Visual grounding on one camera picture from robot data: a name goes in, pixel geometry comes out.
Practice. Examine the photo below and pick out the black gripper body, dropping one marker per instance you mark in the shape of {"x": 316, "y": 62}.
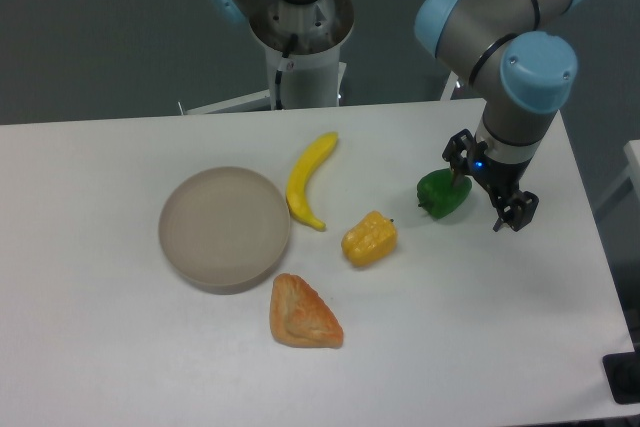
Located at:
{"x": 496, "y": 178}

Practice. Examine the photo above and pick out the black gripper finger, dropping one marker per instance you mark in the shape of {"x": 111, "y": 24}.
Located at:
{"x": 464, "y": 154}
{"x": 515, "y": 211}

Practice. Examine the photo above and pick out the yellow bell pepper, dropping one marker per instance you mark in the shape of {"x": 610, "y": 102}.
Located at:
{"x": 371, "y": 239}

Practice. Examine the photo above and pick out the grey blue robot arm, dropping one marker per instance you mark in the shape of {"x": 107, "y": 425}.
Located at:
{"x": 497, "y": 47}

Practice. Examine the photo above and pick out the green bell pepper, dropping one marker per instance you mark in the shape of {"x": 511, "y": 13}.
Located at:
{"x": 439, "y": 195}

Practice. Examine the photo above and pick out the white table at right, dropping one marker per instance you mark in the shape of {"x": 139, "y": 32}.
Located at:
{"x": 625, "y": 183}

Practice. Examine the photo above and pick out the yellow banana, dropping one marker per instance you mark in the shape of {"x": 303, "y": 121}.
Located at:
{"x": 314, "y": 155}

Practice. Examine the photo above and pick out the black device at table edge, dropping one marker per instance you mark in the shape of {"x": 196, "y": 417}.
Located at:
{"x": 622, "y": 372}

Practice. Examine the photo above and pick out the golden pastry turnover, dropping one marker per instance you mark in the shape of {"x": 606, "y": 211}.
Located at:
{"x": 298, "y": 316}

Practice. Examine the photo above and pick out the beige round plate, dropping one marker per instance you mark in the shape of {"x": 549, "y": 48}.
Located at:
{"x": 225, "y": 229}

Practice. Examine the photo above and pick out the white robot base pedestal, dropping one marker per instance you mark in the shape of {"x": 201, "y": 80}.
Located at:
{"x": 302, "y": 45}

